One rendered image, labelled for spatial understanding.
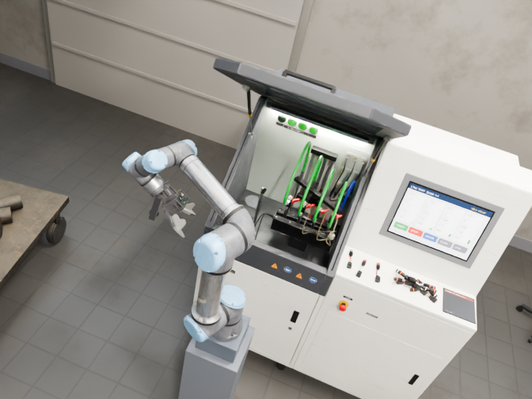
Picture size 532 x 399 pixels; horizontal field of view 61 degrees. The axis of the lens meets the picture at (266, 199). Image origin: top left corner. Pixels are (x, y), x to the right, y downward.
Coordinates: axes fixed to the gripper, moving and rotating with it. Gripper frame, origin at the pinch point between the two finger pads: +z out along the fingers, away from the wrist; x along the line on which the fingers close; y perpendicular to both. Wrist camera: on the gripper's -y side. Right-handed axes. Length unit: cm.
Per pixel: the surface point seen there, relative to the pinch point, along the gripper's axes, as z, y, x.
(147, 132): -10, -148, 254
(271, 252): 49, -2, 36
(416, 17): 40, 110, 235
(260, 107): -4, 22, 87
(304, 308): 88, -9, 35
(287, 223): 49, 5, 57
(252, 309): 79, -40, 41
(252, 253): 45, -12, 39
